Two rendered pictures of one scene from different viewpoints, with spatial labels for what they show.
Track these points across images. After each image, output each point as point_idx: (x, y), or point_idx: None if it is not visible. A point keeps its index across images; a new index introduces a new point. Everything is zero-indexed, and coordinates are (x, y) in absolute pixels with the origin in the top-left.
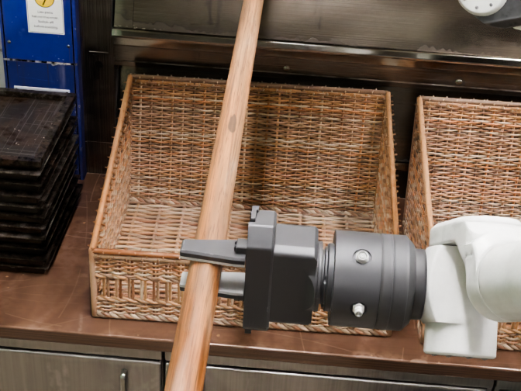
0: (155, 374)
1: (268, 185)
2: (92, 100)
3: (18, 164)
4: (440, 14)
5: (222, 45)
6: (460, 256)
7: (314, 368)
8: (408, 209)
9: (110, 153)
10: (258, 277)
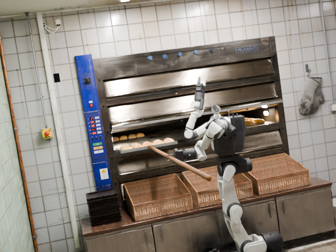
0: (151, 229)
1: None
2: None
3: (113, 195)
4: None
5: (141, 171)
6: (198, 144)
7: (181, 218)
8: None
9: (121, 204)
10: (177, 155)
